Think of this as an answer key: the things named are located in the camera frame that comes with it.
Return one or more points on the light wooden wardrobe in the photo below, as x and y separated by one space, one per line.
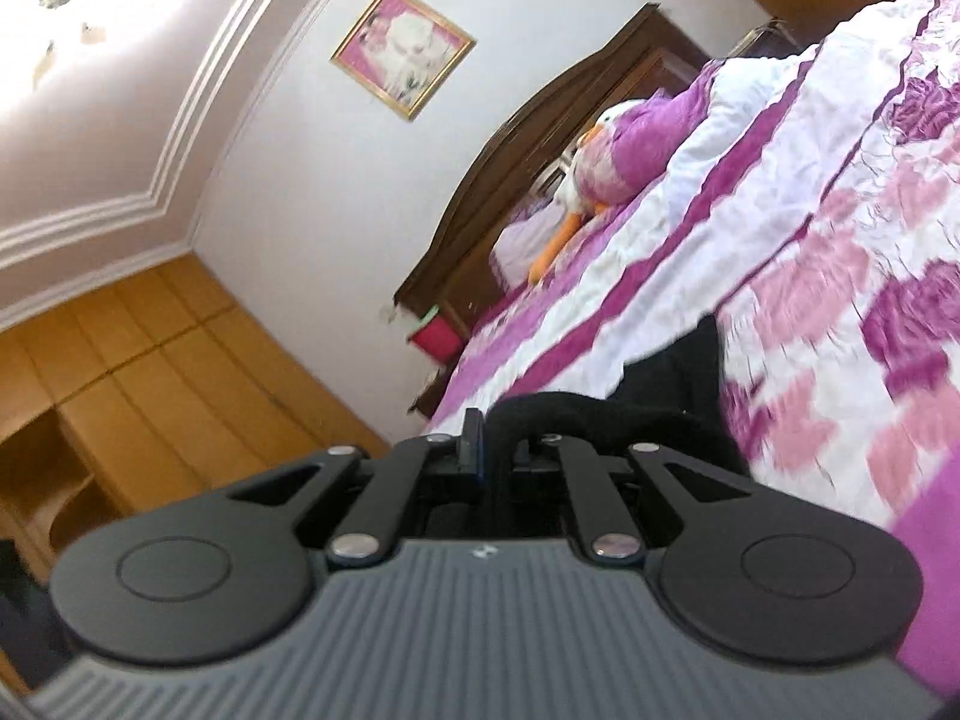
150 360

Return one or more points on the black button cardigan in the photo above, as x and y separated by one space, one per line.
675 382

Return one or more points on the folded purple quilt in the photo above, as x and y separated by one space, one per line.
637 142

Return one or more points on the white plush duck toy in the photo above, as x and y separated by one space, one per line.
574 187

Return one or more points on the dark wooden nightstand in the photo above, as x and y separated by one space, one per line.
433 390

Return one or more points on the purple floral bedspread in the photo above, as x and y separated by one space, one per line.
825 240

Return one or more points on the dark wooden bed headboard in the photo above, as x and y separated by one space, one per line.
480 195

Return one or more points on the pink plastic bucket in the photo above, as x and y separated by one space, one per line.
439 337

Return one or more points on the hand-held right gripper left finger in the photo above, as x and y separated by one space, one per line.
474 450

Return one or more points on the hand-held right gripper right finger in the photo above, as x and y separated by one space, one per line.
571 480

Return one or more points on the lavender pillow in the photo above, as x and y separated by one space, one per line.
517 247

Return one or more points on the gold framed wall picture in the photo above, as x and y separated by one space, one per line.
405 52

